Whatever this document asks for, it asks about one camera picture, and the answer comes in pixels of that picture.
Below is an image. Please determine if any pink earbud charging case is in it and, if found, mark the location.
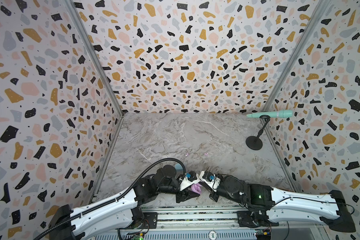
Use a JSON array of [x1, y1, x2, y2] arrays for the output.
[[191, 183, 202, 195]]

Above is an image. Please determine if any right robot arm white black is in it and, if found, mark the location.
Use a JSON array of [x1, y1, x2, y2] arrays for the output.
[[201, 172, 356, 233]]

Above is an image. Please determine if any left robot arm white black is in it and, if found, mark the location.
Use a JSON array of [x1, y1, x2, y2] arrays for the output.
[[48, 165, 200, 240]]

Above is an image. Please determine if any black microphone stand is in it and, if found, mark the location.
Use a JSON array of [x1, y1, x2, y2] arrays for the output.
[[246, 115, 271, 151]]

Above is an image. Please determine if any mint green microphone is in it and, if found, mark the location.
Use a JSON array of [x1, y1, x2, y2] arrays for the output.
[[246, 110, 294, 118]]

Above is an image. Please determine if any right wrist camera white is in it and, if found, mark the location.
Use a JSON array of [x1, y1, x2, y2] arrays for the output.
[[199, 171, 222, 192]]

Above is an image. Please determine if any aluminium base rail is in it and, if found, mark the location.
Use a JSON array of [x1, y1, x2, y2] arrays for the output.
[[86, 204, 328, 240]]

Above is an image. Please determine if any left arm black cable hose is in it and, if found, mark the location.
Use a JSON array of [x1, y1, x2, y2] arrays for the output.
[[32, 157, 187, 240]]

